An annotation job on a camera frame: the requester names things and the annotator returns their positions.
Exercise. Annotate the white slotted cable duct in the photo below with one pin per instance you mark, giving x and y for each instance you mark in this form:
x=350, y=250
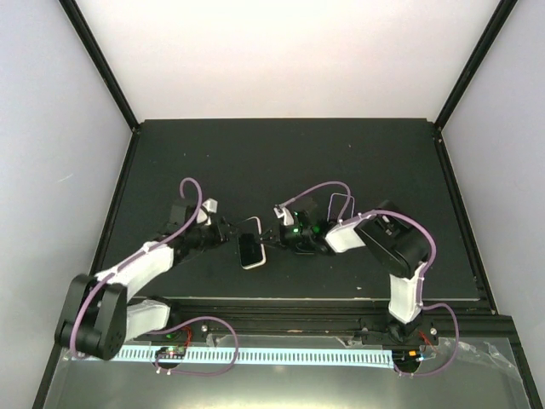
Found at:
x=256, y=356

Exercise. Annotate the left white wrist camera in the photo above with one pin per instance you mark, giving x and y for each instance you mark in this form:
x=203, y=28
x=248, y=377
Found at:
x=206, y=212

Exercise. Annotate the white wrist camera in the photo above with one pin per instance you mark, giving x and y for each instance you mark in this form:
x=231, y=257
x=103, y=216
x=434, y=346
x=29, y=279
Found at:
x=284, y=215
x=206, y=212

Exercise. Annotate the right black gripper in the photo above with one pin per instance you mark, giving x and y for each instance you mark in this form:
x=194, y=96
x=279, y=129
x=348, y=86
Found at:
x=277, y=230

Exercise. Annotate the black frame post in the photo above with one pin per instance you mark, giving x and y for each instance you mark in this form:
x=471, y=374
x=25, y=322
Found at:
x=94, y=51
x=487, y=38

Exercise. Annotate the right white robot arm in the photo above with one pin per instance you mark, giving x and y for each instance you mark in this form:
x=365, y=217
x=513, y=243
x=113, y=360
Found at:
x=402, y=246

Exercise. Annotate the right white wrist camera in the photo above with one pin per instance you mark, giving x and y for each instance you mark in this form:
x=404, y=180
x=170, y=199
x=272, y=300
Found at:
x=284, y=215

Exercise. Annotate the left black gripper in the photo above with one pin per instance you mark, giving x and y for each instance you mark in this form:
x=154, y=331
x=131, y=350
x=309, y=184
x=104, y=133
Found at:
x=222, y=233

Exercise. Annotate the left black frame post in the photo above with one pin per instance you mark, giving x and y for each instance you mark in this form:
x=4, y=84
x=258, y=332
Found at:
x=94, y=51

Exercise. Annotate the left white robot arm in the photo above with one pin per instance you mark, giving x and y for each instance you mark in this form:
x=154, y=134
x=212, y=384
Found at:
x=123, y=285

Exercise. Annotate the black aluminium front rail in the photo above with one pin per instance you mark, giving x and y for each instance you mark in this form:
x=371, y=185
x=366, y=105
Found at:
x=361, y=320

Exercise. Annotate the right black frame post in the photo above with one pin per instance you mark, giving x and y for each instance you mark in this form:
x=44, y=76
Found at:
x=487, y=38

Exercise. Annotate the lavender phone case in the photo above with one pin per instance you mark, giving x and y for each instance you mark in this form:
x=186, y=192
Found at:
x=340, y=206

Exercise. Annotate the beige phone case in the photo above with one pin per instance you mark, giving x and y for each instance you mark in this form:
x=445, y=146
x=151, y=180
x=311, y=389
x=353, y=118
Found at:
x=257, y=260

